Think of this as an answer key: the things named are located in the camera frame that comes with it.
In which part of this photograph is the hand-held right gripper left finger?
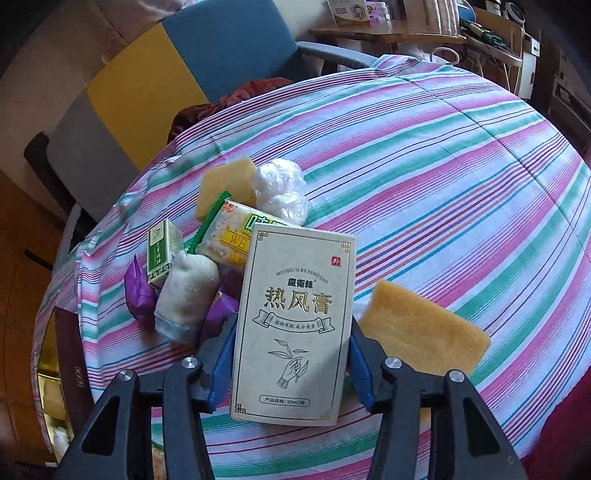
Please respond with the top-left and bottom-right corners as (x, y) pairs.
(55, 314), (238, 480)

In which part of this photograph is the dark red fabric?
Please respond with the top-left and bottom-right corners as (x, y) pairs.
(522, 369), (591, 480)

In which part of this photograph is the wooden desk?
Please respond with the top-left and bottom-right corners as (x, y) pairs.
(308, 28), (467, 47)

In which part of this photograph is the striped bedsheet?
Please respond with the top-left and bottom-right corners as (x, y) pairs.
(30, 54), (591, 480)

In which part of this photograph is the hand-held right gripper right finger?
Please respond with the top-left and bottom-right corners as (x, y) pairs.
(348, 318), (529, 480)

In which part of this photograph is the white printed box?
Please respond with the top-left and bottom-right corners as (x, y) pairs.
(325, 0), (370, 26)

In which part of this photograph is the grey yellow blue chair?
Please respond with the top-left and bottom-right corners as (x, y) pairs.
(24, 0), (382, 245)

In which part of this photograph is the purple packet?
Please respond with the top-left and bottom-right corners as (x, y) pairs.
(124, 254), (160, 326)
(201, 265), (243, 344)

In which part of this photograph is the maroon crumpled garment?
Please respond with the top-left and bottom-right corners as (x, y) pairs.
(167, 78), (301, 144)

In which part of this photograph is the cream printed carton box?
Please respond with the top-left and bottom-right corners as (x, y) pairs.
(229, 226), (358, 426)

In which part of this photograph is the yellow sponge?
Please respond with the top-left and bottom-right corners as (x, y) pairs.
(195, 157), (257, 221)
(359, 280), (491, 377)

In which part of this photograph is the wooden wardrobe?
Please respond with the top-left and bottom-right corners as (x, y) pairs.
(0, 171), (61, 462)

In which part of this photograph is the brown cardboard box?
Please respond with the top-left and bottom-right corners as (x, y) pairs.
(471, 7), (525, 65)

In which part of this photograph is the green yellow snack packet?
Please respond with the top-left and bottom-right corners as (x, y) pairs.
(188, 190), (296, 268)

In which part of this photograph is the white crumpled plastic bag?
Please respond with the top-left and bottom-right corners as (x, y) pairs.
(252, 158), (309, 227)

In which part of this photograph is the small green medicine box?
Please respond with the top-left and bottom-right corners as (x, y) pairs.
(147, 220), (184, 288)

